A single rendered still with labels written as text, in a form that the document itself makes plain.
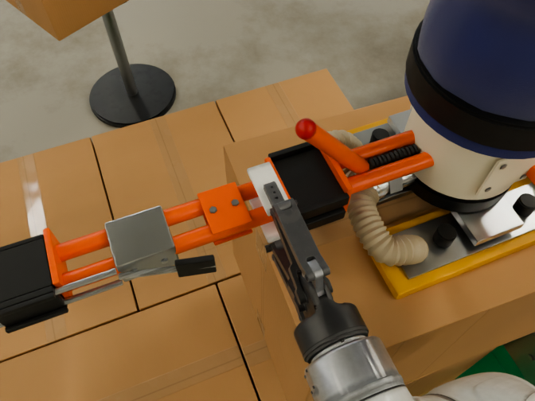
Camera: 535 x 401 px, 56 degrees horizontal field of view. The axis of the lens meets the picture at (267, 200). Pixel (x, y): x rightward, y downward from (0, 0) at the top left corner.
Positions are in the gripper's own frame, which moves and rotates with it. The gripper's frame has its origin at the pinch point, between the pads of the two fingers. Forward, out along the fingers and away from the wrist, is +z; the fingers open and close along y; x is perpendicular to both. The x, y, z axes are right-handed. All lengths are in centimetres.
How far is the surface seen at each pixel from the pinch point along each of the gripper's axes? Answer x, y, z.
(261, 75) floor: 52, 119, 139
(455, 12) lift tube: 20.8, -21.0, 1.2
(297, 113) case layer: 36, 65, 66
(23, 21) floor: -50, 118, 224
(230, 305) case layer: -5, 65, 14
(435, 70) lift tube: 19.8, -14.5, 0.2
